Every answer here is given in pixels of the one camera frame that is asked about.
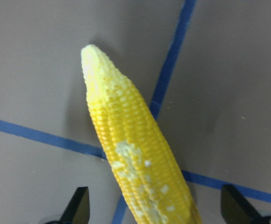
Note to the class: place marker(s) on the yellow corn cob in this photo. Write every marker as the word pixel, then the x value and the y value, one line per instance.
pixel 140 158

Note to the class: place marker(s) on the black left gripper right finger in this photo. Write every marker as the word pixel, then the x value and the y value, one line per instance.
pixel 235 209

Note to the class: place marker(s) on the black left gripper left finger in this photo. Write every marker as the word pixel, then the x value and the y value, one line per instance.
pixel 78 209

